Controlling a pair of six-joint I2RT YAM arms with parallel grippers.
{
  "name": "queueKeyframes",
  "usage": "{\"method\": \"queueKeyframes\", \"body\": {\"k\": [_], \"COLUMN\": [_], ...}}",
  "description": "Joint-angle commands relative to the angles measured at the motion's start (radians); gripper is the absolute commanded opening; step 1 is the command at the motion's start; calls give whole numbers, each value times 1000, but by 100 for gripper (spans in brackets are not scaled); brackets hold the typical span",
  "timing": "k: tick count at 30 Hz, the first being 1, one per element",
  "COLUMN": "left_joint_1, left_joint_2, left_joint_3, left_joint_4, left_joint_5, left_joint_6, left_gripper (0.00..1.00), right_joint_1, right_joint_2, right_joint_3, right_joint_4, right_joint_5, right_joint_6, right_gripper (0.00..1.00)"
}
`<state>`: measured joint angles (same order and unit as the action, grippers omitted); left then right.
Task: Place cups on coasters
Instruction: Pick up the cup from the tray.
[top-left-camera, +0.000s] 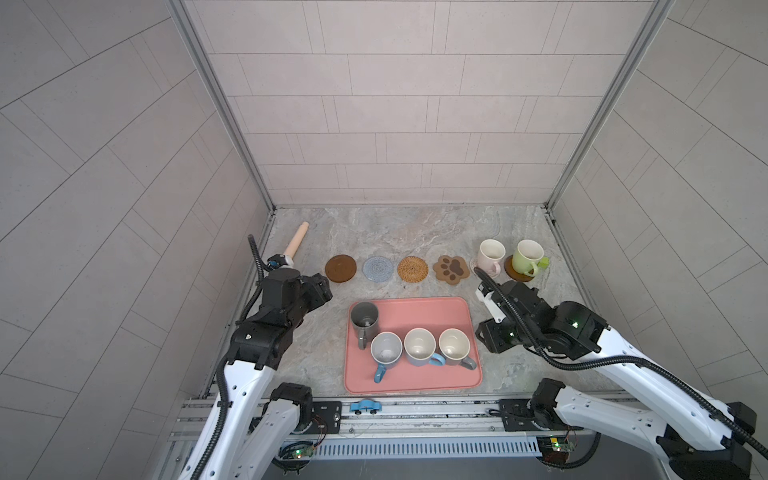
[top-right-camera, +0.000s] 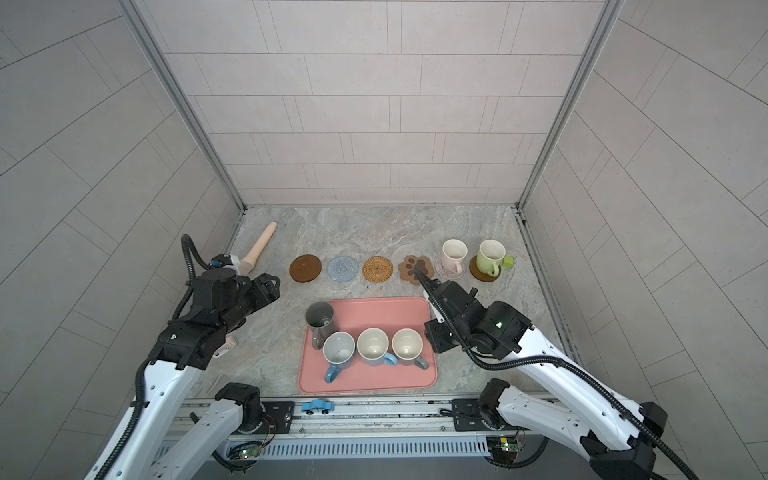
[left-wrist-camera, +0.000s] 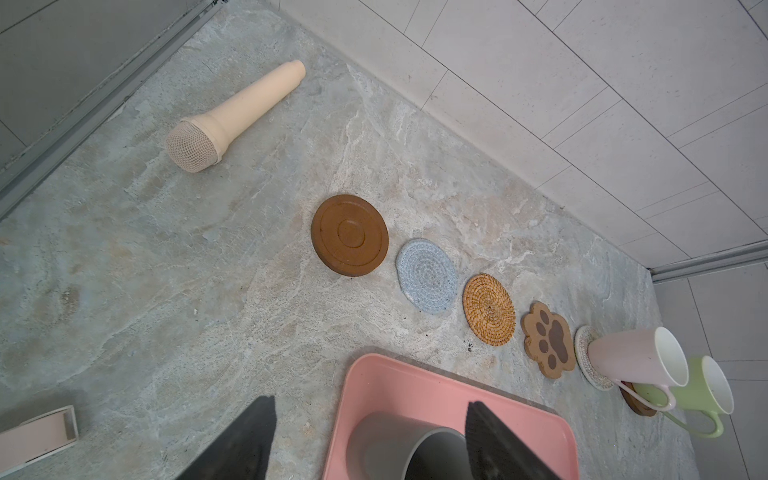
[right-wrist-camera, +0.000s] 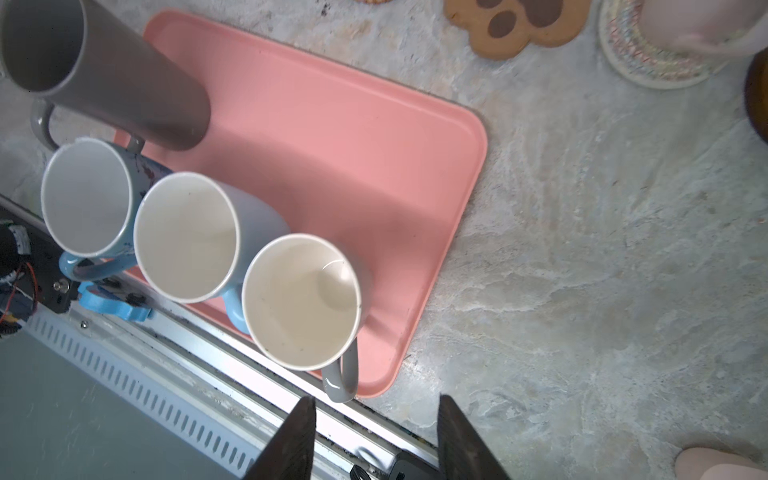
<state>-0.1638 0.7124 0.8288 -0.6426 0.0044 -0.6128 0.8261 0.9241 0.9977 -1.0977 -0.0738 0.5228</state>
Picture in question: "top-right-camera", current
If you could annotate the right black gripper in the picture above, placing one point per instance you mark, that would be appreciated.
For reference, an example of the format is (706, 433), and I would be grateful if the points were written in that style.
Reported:
(434, 339)

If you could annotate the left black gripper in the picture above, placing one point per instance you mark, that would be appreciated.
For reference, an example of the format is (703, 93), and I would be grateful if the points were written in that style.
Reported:
(262, 296)

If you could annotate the dark wooden coaster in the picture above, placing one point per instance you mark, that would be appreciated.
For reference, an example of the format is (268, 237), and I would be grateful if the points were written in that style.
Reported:
(305, 268)
(479, 275)

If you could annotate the white multicolour woven coaster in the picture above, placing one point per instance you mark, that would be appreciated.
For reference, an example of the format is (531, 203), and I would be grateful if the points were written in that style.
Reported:
(450, 268)

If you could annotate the green mug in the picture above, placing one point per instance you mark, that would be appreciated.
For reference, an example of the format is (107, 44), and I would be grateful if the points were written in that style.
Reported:
(492, 258)

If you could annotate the white mug pink handle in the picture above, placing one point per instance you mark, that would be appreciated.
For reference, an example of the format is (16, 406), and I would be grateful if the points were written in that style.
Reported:
(455, 249)

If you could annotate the teal handled mug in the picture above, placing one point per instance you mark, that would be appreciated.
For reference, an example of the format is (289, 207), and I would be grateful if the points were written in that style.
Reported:
(407, 346)

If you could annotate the cork paw coaster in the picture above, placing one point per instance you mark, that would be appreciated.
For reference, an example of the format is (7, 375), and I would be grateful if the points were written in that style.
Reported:
(411, 264)

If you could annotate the blue woven coaster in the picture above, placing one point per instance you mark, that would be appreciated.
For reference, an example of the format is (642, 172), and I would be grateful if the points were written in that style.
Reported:
(342, 269)

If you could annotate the rattan woven coaster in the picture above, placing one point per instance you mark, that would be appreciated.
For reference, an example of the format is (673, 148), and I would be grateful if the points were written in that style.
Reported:
(377, 269)

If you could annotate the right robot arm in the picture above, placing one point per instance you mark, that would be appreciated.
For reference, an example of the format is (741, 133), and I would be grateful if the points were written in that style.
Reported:
(619, 437)

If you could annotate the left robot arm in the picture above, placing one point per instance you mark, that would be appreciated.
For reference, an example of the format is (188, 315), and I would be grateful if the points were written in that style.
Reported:
(180, 355)

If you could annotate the beige wooden pestle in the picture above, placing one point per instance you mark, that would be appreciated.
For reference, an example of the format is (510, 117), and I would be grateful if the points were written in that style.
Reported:
(249, 261)

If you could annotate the grey metal mug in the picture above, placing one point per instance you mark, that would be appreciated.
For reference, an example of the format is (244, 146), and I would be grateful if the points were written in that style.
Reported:
(321, 321)

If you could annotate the right circuit board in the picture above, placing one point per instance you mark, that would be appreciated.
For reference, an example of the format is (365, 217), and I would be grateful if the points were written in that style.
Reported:
(502, 451)

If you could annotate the circuit board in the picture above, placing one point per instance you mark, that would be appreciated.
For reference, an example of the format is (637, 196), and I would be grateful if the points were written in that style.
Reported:
(502, 451)
(248, 451)

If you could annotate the blue toy car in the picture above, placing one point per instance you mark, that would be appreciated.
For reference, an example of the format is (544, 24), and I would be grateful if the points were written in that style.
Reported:
(317, 406)

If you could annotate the left circuit board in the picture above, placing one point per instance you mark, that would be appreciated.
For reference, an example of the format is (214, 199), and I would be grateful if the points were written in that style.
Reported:
(248, 451)

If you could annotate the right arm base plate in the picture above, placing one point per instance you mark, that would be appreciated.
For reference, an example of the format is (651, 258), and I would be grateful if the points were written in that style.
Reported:
(467, 417)

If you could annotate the light blue handled mug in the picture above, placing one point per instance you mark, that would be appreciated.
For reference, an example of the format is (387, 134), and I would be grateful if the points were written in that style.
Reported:
(373, 347)

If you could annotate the blue handled mug left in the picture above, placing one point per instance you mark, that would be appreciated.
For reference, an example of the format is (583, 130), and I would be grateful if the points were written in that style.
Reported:
(338, 350)

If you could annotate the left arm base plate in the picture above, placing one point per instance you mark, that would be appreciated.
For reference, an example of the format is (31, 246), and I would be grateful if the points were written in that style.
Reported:
(269, 418)

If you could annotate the aluminium rail frame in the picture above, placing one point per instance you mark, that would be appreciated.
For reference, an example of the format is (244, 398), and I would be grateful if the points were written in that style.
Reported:
(359, 427)

